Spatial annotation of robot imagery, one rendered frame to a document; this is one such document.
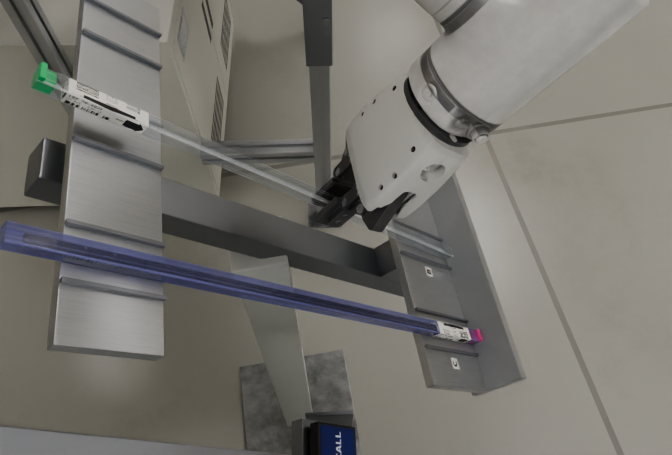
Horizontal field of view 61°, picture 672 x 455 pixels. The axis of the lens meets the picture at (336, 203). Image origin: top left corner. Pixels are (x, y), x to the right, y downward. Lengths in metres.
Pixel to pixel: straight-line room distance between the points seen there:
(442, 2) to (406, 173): 0.14
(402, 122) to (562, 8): 0.15
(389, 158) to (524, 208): 1.23
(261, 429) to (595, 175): 1.16
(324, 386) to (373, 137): 0.97
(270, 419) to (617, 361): 0.84
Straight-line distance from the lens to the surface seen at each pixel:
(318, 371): 1.41
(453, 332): 0.65
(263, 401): 1.40
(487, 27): 0.42
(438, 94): 0.44
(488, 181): 1.71
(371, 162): 0.50
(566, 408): 1.50
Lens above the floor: 1.37
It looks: 58 degrees down
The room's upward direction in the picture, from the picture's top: straight up
